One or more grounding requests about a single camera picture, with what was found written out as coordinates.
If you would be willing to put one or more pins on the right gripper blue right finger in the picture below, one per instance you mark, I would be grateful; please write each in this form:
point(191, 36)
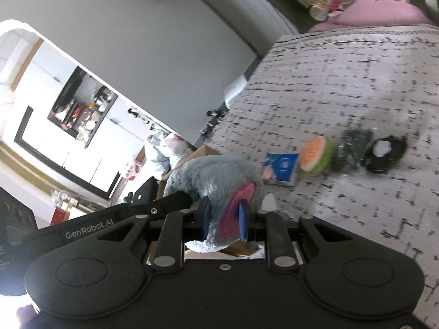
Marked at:
point(274, 231)

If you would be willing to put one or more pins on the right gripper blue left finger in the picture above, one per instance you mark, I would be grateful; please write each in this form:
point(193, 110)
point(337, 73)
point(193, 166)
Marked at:
point(180, 227)

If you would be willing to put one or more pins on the grey pink plush toy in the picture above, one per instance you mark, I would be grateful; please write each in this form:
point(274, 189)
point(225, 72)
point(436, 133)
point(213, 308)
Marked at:
point(219, 191)

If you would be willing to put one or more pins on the blue tissue pack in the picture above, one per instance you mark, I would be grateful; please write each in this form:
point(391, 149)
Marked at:
point(280, 169)

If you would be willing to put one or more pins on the hamburger plush toy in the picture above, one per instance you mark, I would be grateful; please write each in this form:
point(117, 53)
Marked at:
point(316, 155)

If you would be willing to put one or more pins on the black white soft toy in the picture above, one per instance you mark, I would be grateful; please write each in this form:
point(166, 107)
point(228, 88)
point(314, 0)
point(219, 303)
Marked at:
point(383, 154)

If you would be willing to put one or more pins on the dark packaged soft item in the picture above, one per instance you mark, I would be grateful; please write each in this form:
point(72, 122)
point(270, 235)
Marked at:
point(350, 149)

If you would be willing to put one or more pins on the brown cardboard box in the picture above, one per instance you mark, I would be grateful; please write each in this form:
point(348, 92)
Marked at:
point(192, 205)

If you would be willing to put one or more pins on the black dice cushion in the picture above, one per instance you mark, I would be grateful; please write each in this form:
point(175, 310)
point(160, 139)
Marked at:
point(145, 194)

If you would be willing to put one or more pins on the red white plastic bag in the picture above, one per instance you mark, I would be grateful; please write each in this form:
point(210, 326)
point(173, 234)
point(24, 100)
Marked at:
point(130, 170)

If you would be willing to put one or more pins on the white box on floor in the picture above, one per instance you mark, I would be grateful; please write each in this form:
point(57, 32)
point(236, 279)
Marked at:
point(234, 89)

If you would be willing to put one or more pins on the kitchen shelf with items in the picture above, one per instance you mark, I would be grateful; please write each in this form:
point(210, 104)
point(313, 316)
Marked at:
point(82, 106)

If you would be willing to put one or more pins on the patterned white bed sheet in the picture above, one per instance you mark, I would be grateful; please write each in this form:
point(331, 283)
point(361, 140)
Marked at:
point(379, 78)

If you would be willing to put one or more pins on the paper cup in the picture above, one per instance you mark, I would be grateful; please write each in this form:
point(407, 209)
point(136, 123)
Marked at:
point(321, 9)

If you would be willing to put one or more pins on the pink pillow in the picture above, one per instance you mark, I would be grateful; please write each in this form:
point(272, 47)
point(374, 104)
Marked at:
point(374, 13)

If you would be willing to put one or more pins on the black camera gear on floor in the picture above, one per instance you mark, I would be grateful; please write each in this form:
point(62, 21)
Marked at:
point(215, 117)

